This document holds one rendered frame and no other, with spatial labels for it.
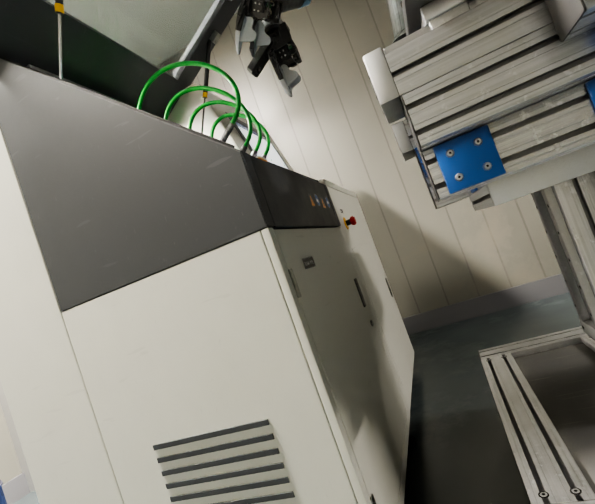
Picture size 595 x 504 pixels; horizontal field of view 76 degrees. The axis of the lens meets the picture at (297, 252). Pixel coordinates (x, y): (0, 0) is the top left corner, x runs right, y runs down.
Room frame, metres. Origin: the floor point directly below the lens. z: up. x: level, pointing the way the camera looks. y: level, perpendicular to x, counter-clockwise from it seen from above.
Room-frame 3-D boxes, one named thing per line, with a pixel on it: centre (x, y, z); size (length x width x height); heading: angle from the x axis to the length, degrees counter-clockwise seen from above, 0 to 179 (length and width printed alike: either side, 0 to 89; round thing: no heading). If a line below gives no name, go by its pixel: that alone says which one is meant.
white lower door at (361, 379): (1.07, -0.07, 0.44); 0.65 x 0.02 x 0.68; 162
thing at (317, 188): (1.08, -0.05, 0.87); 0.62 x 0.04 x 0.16; 162
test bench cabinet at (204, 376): (1.16, 0.20, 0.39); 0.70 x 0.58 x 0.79; 162
